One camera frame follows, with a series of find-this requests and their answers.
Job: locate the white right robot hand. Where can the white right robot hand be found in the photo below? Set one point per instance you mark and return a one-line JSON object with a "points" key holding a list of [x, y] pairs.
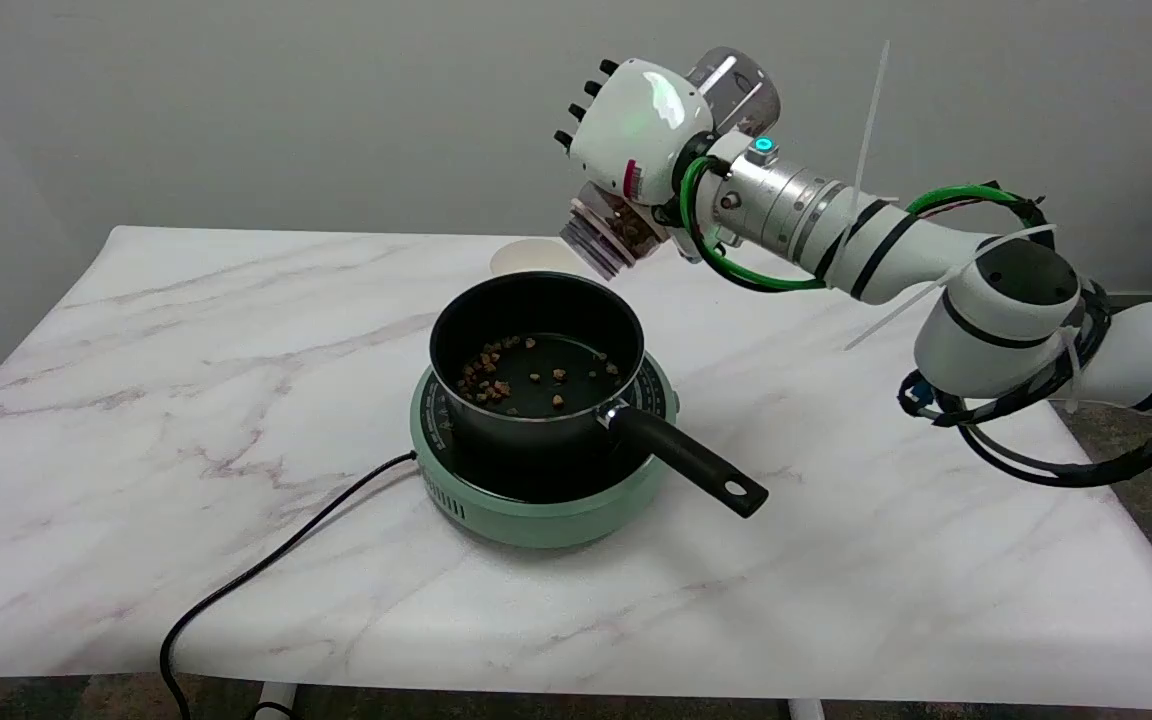
{"points": [[636, 120]]}

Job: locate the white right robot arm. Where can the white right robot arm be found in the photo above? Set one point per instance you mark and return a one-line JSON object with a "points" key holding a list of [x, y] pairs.
{"points": [[996, 300]]}

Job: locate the beige round lid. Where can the beige round lid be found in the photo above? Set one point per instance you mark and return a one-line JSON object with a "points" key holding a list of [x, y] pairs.
{"points": [[526, 258]]}

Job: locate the white zip tie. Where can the white zip tie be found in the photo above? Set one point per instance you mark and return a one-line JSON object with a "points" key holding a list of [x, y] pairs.
{"points": [[896, 315], [871, 120]]}

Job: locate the brown food pellets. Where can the brown food pellets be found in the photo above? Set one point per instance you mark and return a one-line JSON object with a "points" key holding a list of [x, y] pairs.
{"points": [[484, 368]]}

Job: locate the green induction cooker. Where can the green induction cooker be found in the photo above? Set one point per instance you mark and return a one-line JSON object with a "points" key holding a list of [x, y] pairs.
{"points": [[536, 525]]}

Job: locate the white table leg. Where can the white table leg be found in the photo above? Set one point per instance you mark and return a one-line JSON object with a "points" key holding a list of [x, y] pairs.
{"points": [[276, 702], [806, 710]]}

